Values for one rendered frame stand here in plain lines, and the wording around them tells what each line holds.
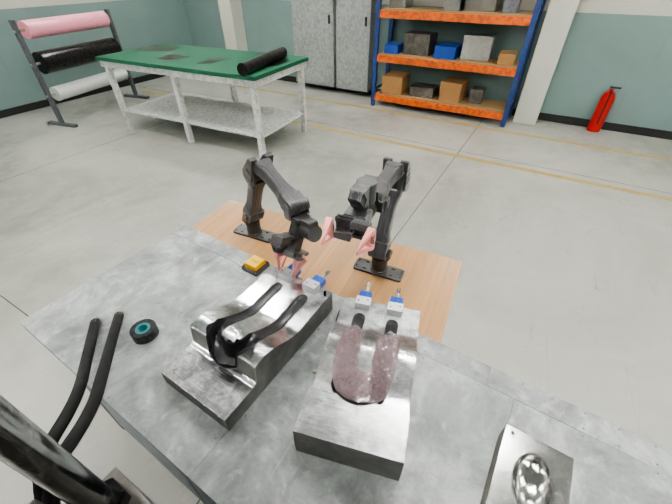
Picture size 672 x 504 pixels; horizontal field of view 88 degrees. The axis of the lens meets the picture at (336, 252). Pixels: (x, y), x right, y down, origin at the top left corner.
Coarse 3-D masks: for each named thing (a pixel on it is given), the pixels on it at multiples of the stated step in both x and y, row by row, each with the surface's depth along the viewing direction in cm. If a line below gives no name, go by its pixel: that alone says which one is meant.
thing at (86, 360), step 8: (96, 320) 118; (88, 328) 115; (96, 328) 115; (88, 336) 110; (96, 336) 112; (88, 344) 107; (88, 352) 104; (80, 360) 102; (88, 360) 102; (80, 368) 99; (88, 368) 100
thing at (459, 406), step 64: (192, 256) 148; (64, 320) 121; (128, 320) 121; (192, 320) 121; (128, 384) 103; (448, 384) 102; (512, 384) 102; (192, 448) 89; (256, 448) 89; (448, 448) 89; (576, 448) 89; (640, 448) 89
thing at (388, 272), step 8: (360, 264) 142; (368, 264) 142; (376, 264) 135; (384, 264) 135; (368, 272) 139; (376, 272) 138; (384, 272) 138; (392, 272) 139; (400, 272) 138; (392, 280) 136; (400, 280) 135
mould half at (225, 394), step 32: (256, 288) 121; (288, 288) 120; (256, 320) 109; (320, 320) 119; (192, 352) 104; (256, 352) 95; (288, 352) 106; (192, 384) 96; (224, 384) 96; (256, 384) 96; (224, 416) 89
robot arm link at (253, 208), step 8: (256, 176) 127; (248, 184) 134; (256, 184) 131; (264, 184) 134; (248, 192) 139; (256, 192) 136; (248, 200) 142; (256, 200) 140; (248, 208) 145; (256, 208) 145; (248, 216) 148; (256, 216) 149
